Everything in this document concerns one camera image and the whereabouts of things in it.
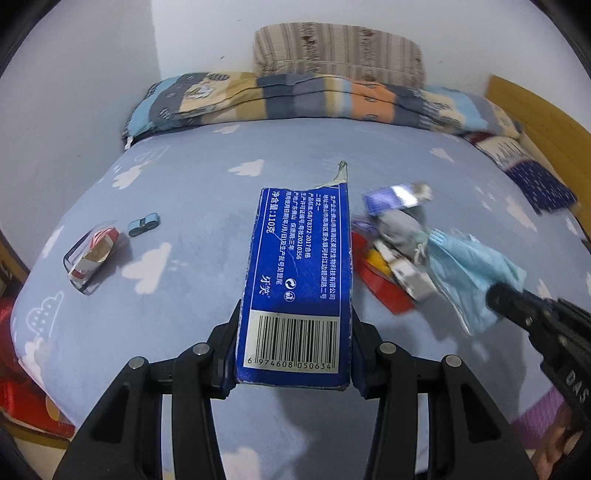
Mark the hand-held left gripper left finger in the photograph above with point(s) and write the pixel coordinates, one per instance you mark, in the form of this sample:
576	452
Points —
228	353

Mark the purple plastic basket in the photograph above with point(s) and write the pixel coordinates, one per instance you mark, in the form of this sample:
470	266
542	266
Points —
540	415

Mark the blue white packet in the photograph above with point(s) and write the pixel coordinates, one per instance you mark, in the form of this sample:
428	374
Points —
392	197

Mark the navy speckled pillow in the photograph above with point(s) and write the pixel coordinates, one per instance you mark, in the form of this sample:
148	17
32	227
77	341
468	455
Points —
540	184

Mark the beige striped pillow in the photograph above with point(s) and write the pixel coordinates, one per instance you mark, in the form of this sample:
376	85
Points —
337	50

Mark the patchwork cartoon quilt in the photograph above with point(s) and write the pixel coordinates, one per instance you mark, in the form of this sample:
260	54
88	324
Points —
277	97

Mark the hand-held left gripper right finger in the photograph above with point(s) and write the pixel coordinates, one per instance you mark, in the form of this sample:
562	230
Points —
358	355

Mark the grey crumpled cloth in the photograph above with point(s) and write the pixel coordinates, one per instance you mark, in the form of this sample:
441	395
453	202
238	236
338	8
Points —
401	230

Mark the small blue carton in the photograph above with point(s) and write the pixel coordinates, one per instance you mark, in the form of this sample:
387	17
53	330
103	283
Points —
144	224

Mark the white red patterned cloth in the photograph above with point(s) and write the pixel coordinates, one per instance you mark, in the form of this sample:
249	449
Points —
496	147

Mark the yellow wrapper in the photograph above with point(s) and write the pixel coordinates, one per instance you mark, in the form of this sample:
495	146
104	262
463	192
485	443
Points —
378	263

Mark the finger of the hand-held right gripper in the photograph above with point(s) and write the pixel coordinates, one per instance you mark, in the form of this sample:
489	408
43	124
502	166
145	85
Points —
512	302

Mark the red white cigarette pack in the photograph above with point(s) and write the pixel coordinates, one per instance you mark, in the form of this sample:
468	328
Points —
92	256

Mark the blue toothpaste box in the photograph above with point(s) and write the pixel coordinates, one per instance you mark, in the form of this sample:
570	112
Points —
295	277

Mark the person's right forearm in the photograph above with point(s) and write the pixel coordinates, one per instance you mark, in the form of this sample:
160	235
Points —
565	447

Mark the light blue face mask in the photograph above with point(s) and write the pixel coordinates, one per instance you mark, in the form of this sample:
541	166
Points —
471	272

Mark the clothes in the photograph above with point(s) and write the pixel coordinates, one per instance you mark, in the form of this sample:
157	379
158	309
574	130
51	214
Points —
411	277

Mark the wooden headboard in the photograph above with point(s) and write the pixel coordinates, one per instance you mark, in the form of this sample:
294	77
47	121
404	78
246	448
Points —
545	120

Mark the red shiny bag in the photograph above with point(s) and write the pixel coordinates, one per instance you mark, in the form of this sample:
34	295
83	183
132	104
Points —
18	392

